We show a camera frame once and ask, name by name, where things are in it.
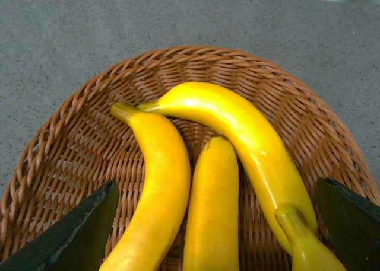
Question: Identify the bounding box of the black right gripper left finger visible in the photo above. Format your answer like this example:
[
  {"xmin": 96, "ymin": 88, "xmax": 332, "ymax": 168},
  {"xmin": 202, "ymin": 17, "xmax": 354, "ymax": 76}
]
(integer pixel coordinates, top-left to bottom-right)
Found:
[{"xmin": 1, "ymin": 180, "xmax": 119, "ymax": 270}]

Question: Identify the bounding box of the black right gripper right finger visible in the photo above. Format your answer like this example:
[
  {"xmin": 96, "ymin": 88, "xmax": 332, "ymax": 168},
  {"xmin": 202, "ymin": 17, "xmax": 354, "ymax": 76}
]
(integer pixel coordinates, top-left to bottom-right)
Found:
[{"xmin": 315, "ymin": 177, "xmax": 379, "ymax": 270}]

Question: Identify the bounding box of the large curved yellow banana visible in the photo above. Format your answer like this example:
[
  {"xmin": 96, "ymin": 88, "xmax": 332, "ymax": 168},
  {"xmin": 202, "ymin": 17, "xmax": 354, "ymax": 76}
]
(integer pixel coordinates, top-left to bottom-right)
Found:
[{"xmin": 100, "ymin": 102, "xmax": 191, "ymax": 270}]

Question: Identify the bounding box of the small yellow banana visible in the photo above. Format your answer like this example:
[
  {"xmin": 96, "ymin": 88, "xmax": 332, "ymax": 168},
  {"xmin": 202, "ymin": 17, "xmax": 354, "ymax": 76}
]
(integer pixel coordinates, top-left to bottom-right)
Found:
[{"xmin": 183, "ymin": 135, "xmax": 239, "ymax": 270}]

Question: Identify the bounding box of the yellow banana under finger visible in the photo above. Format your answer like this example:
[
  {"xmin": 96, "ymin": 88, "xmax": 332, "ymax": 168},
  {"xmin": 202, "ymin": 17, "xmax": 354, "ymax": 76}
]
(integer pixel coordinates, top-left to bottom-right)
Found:
[{"xmin": 274, "ymin": 205, "xmax": 346, "ymax": 270}]

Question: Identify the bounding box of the yellow banana in basket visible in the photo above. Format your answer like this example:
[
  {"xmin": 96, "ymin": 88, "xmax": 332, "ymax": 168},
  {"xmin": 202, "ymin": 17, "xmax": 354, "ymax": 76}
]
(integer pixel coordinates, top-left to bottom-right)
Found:
[{"xmin": 138, "ymin": 82, "xmax": 318, "ymax": 254}]

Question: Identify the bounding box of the brown wicker basket right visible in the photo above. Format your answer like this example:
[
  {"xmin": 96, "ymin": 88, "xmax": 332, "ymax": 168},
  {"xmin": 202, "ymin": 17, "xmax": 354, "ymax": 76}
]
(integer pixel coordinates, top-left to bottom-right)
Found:
[{"xmin": 1, "ymin": 46, "xmax": 379, "ymax": 260}]

